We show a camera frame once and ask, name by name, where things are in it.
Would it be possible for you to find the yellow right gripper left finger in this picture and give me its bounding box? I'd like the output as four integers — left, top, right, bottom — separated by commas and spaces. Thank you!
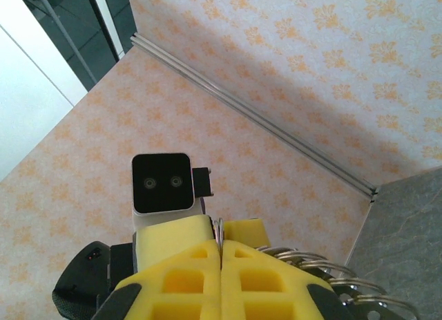
91, 239, 222, 320

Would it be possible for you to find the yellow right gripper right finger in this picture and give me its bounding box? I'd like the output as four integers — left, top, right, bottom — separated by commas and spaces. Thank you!
220, 239, 350, 320

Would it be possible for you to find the dark glass panel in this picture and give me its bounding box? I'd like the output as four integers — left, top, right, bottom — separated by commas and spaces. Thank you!
15, 0, 139, 92

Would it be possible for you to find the white left camera bracket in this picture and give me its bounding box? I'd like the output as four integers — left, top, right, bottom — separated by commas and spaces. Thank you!
133, 195, 210, 235

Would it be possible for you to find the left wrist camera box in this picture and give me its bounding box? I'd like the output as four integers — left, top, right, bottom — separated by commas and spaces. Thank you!
131, 153, 196, 216

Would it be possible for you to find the aluminium frame post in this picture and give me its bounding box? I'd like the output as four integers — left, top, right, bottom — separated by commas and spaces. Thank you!
128, 32, 380, 206

